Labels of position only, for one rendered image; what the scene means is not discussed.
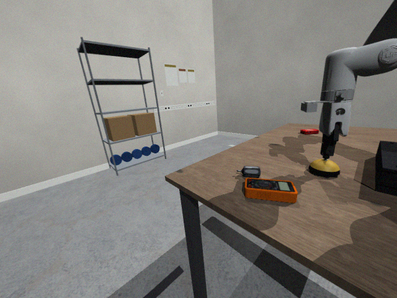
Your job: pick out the orange digital multimeter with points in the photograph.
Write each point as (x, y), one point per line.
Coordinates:
(270, 189)

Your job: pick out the yellow dome bell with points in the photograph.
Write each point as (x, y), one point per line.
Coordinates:
(325, 168)

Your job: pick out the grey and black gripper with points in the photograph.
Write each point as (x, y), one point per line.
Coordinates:
(332, 124)

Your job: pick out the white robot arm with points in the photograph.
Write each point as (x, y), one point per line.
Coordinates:
(377, 55)

